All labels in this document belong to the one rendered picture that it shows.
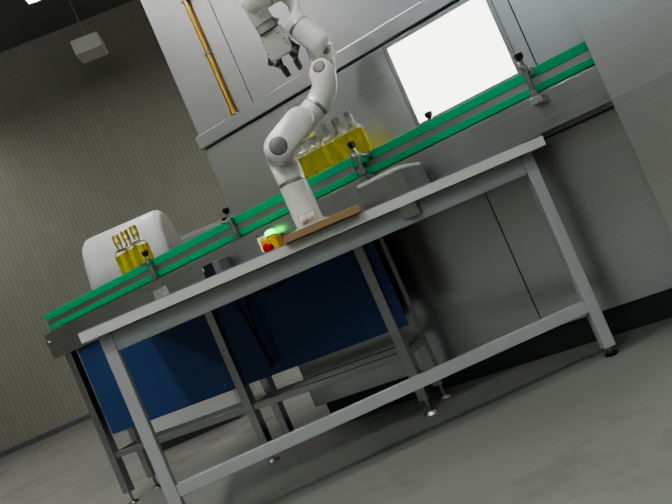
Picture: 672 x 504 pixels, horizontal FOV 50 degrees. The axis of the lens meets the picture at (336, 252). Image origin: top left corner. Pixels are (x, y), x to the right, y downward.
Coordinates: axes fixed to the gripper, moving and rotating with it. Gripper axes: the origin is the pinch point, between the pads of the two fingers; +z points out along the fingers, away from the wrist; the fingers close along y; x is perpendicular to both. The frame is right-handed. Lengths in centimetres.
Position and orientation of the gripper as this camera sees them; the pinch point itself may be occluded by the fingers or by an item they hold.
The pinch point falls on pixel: (292, 68)
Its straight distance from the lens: 270.2
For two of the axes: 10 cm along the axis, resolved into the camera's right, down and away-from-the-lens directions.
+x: -2.7, 4.7, -8.4
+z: 5.2, 8.1, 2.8
